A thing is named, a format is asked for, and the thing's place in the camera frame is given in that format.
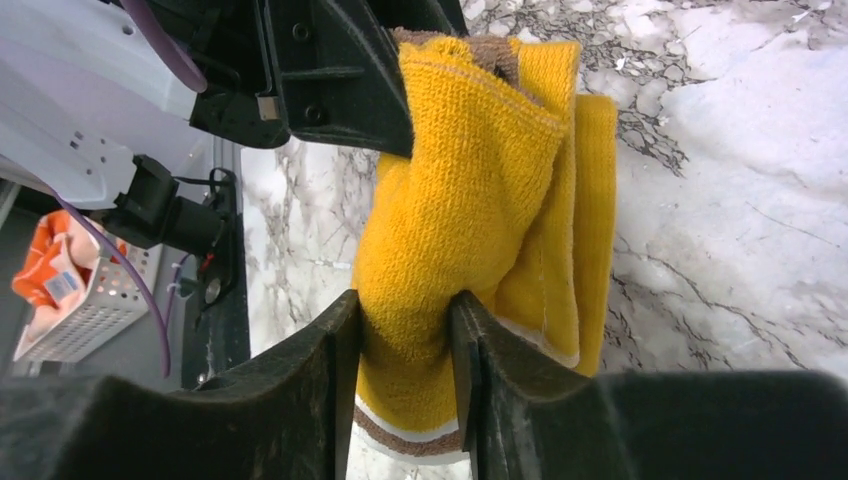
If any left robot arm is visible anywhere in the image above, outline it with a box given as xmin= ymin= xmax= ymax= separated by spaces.
xmin=1 ymin=1 xmax=467 ymax=256

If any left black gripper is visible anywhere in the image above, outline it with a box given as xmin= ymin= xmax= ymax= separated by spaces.
xmin=189 ymin=1 xmax=467 ymax=156

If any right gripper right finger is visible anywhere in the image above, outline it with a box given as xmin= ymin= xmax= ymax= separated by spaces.
xmin=449 ymin=292 xmax=847 ymax=479

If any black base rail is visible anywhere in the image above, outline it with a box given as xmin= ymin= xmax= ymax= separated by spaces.
xmin=181 ymin=138 xmax=251 ymax=389

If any white perforated basket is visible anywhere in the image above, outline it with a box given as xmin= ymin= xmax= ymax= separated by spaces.
xmin=13 ymin=249 xmax=149 ymax=363

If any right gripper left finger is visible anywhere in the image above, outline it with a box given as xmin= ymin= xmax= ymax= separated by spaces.
xmin=1 ymin=290 xmax=361 ymax=479

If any yellow towel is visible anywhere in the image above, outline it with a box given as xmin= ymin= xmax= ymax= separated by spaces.
xmin=352 ymin=28 xmax=617 ymax=463

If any orange cloth in basket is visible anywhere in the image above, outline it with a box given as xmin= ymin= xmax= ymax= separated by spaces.
xmin=12 ymin=210 xmax=101 ymax=342

